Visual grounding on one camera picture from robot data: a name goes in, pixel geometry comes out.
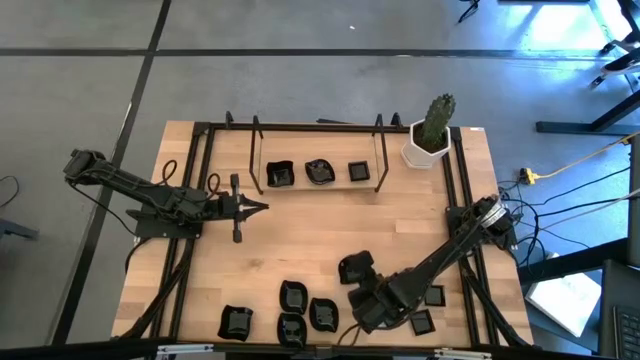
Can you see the grey floor object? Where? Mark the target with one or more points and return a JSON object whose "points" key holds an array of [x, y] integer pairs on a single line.
{"points": [[15, 230]]}

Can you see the white board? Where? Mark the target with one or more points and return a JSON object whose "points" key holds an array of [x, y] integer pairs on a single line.
{"points": [[565, 300]]}

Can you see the dark grey laptop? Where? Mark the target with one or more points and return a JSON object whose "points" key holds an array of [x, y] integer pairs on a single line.
{"points": [[617, 285]]}

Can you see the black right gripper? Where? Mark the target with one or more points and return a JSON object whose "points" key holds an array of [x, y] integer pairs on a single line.
{"points": [[380, 310]]}

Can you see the wooden shelf with black frame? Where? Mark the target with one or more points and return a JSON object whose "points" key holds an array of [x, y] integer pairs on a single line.
{"points": [[300, 145]]}

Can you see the black desk foot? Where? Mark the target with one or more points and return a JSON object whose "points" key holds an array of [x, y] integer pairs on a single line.
{"points": [[575, 128]]}

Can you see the silver metal bracket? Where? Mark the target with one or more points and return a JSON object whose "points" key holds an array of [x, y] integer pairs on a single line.
{"points": [[185, 349], [462, 354]]}

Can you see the office chair base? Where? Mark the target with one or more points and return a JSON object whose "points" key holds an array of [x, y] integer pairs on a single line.
{"points": [[622, 62]]}

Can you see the black stand legs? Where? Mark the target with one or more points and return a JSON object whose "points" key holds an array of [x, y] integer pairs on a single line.
{"points": [[471, 6]]}

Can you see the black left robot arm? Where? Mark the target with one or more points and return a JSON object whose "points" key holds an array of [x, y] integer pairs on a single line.
{"points": [[150, 195]]}

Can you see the black rig beam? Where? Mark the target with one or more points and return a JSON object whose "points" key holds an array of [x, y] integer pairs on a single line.
{"points": [[60, 354]]}

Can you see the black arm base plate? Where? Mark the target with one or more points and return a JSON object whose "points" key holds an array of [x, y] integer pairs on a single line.
{"points": [[455, 220], [150, 231]]}

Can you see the green cactus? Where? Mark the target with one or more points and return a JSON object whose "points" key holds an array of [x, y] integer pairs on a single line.
{"points": [[439, 117]]}

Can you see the white hexagonal plant pot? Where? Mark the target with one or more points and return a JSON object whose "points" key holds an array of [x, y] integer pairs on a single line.
{"points": [[415, 157]]}

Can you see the black desk beam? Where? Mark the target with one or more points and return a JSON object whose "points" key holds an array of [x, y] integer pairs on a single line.
{"points": [[575, 262]]}

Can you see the grey panel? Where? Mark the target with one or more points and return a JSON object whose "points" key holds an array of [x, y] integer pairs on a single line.
{"points": [[635, 210]]}

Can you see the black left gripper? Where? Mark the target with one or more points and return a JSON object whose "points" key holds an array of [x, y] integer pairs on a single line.
{"points": [[232, 206]]}

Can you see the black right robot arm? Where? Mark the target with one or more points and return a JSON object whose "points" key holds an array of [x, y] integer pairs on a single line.
{"points": [[440, 260]]}

